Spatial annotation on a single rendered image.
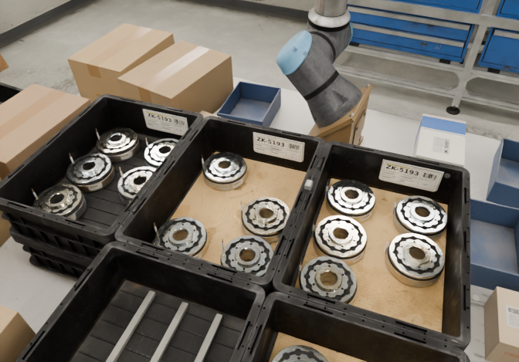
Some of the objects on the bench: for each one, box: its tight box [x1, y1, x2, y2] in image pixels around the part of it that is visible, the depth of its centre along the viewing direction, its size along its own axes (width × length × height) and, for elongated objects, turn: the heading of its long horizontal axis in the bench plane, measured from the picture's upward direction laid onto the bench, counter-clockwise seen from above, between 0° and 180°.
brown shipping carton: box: [117, 40, 234, 114], centre depth 139 cm, size 30×22×16 cm
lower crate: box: [9, 232, 93, 280], centre depth 104 cm, size 40×30×12 cm
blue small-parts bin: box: [217, 81, 281, 127], centre depth 137 cm, size 20×15×7 cm
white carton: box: [412, 113, 466, 167], centre depth 119 cm, size 20×12×9 cm, turn 160°
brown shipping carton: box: [0, 84, 91, 181], centre depth 120 cm, size 30×22×16 cm
